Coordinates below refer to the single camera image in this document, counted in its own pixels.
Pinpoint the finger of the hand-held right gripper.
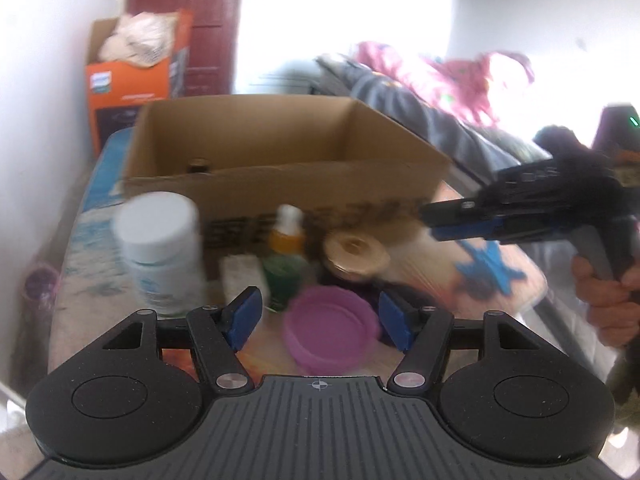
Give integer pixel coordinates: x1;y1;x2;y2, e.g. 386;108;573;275
422;195;503;241

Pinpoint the white plug charger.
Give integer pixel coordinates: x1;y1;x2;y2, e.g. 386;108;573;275
220;254;271;311

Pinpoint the brown cardboard box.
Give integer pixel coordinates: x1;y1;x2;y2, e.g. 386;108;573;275
122;94;453;257

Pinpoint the printed seashell mat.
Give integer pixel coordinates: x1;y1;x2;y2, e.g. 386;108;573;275
50;127;548;376

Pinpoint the orange cardboard box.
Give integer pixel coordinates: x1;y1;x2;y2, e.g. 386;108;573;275
84;8;195;158

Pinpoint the blue toy plane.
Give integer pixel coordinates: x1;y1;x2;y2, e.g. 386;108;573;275
452;240;526;301

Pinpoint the green liquid bottle orange cap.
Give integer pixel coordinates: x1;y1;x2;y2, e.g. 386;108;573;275
262;204;310;311

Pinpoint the grey blanket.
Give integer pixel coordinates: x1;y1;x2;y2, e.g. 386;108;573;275
315;52;551;181

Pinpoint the purple round container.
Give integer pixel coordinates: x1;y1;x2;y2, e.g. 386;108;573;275
22;265;62;311

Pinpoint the purple plastic lid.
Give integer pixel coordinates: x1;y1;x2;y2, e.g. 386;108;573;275
281;286;379;376

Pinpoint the dark jar with gold lid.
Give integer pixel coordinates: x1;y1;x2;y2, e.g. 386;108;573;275
317;232;393;306

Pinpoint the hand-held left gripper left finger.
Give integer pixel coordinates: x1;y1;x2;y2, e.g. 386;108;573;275
102;286;263;395

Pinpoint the red wooden door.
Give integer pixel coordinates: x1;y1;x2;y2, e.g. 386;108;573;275
125;0;249;98

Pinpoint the person's right hand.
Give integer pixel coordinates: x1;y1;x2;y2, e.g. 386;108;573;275
572;255;640;347

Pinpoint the white pill bottle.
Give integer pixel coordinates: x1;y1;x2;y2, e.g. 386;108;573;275
112;192;208;317

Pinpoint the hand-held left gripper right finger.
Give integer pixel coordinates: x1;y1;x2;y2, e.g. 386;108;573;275
378;290;538;395

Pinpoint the pink printed cloth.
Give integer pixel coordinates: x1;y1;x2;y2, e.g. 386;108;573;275
350;40;536;126

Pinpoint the cream crumpled cloth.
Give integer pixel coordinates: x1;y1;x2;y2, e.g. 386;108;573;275
97;10;180;68

